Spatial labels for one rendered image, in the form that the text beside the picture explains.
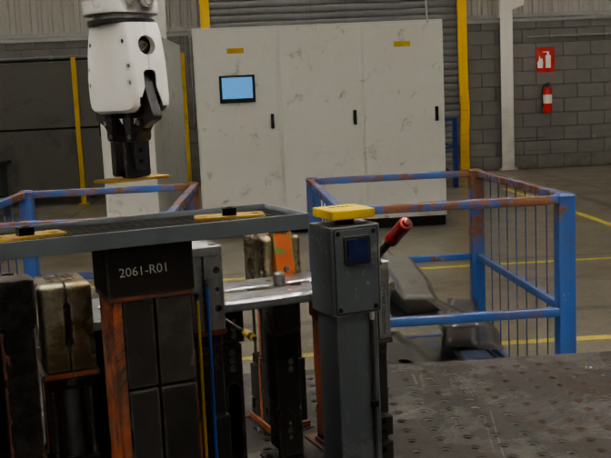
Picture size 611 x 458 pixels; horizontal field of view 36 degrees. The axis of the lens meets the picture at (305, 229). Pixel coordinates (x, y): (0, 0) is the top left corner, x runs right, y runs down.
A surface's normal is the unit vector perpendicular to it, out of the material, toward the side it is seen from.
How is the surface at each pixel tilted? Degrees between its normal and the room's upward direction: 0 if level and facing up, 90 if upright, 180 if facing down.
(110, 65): 91
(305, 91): 90
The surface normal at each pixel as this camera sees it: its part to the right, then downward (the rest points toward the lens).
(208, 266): 0.40, 0.11
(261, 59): 0.07, 0.14
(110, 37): -0.66, 0.11
